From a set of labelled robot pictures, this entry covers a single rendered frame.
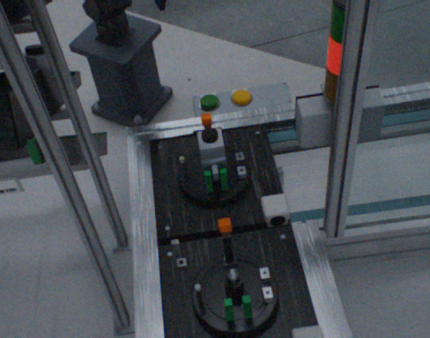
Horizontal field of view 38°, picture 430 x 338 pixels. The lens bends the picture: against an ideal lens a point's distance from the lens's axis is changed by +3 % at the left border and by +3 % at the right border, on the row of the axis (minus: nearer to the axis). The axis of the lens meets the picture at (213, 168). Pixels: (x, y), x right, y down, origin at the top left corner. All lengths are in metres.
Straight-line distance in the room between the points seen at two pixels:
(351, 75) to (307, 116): 0.11
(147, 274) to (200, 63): 0.67
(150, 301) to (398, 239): 0.45
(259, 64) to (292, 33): 1.50
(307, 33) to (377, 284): 2.03
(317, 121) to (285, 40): 2.13
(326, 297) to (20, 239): 0.62
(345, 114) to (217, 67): 0.75
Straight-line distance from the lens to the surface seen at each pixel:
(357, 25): 0.77
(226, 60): 1.58
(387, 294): 1.17
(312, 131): 0.92
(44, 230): 1.31
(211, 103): 1.31
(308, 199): 1.20
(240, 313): 0.99
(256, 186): 1.15
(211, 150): 1.07
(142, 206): 1.17
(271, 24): 3.12
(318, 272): 1.07
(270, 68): 1.55
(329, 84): 0.87
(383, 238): 1.14
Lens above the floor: 1.87
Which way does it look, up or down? 50 degrees down
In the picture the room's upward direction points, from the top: 7 degrees counter-clockwise
